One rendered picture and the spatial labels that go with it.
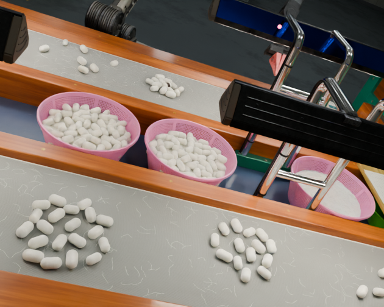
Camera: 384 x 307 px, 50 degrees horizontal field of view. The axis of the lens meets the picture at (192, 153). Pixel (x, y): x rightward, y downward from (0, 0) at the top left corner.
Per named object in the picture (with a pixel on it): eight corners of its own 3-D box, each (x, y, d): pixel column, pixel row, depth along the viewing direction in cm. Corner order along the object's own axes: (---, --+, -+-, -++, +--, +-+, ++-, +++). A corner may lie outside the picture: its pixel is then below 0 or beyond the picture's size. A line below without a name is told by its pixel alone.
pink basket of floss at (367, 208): (261, 190, 123) (275, 167, 118) (306, 170, 141) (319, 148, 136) (332, 254, 111) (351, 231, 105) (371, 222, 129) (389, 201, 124)
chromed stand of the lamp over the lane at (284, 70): (227, 131, 145) (283, 10, 120) (278, 146, 149) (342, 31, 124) (231, 164, 129) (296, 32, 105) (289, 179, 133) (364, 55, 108)
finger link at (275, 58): (291, 75, 149) (294, 53, 152) (273, 69, 148) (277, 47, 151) (283, 82, 156) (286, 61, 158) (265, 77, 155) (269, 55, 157)
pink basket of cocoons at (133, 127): (49, 109, 121) (53, 81, 115) (136, 133, 126) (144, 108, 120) (18, 164, 99) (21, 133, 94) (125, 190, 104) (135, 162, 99)
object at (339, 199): (279, 173, 133) (287, 160, 129) (340, 190, 137) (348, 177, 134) (293, 223, 114) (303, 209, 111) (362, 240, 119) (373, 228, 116)
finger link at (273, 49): (285, 73, 149) (289, 50, 152) (267, 67, 148) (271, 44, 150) (277, 80, 155) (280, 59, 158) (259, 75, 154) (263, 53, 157)
